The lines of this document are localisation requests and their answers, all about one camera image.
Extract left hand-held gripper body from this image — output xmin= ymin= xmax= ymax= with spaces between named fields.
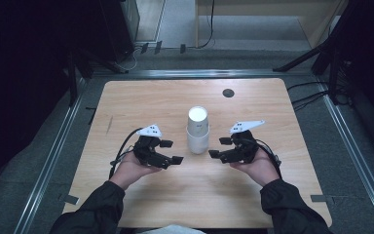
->
xmin=132 ymin=123 xmax=173 ymax=170

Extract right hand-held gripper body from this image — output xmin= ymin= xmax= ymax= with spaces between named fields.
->
xmin=220 ymin=119 xmax=266 ymax=165

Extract person's right hand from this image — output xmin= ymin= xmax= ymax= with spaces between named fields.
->
xmin=229 ymin=147 xmax=281 ymax=188

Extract person's left hand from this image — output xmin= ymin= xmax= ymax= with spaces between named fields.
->
xmin=109 ymin=150 xmax=163 ymax=191

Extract person's white garment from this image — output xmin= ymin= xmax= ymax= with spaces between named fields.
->
xmin=135 ymin=223 xmax=207 ymax=234

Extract black metal stand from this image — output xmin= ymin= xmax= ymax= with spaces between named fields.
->
xmin=66 ymin=48 xmax=130 ymax=106

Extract black computer case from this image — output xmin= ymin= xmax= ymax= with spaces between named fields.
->
xmin=98 ymin=0 xmax=140 ymax=62

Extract black tripod stand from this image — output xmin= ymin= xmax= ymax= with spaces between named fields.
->
xmin=272 ymin=0 xmax=374 ymax=105

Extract light wooden cabinet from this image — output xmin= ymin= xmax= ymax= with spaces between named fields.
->
xmin=194 ymin=0 xmax=349 ymax=50

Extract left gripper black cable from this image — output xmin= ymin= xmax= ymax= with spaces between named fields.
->
xmin=108 ymin=127 xmax=144 ymax=179

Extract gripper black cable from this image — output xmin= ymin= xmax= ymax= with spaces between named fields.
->
xmin=254 ymin=137 xmax=283 ymax=179
xmin=108 ymin=127 xmax=144 ymax=179

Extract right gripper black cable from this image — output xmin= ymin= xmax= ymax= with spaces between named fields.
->
xmin=254 ymin=137 xmax=283 ymax=179

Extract metal floor rail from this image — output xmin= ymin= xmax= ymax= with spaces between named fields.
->
xmin=13 ymin=77 xmax=89 ymax=234
xmin=92 ymin=68 xmax=313 ymax=79
xmin=318 ymin=77 xmax=374 ymax=234

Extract black floor cables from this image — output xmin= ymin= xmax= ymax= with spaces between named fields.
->
xmin=286 ymin=81 xmax=330 ymax=111

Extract grey table bracket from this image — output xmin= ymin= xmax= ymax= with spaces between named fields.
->
xmin=310 ymin=194 xmax=334 ymax=204
xmin=59 ymin=193 xmax=80 ymax=206

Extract white floor cable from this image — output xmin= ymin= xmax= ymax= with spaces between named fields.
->
xmin=115 ymin=45 xmax=144 ymax=74

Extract black hanging cable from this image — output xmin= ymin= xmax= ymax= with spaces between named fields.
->
xmin=196 ymin=0 xmax=216 ymax=50

